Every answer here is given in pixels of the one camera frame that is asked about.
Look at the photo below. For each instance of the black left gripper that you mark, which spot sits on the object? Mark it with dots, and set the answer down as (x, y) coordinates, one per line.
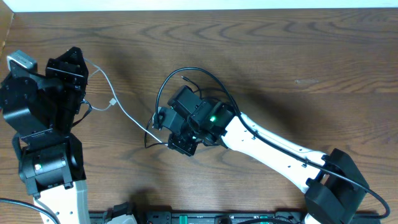
(63, 72)

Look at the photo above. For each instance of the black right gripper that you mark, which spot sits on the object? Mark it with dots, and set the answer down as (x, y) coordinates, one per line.
(176, 142)

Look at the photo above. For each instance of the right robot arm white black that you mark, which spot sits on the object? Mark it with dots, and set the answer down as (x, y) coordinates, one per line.
(332, 184)

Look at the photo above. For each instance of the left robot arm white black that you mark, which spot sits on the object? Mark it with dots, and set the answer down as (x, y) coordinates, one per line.
(41, 109)

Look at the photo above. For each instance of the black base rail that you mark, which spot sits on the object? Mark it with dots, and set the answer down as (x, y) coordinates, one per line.
(128, 213)

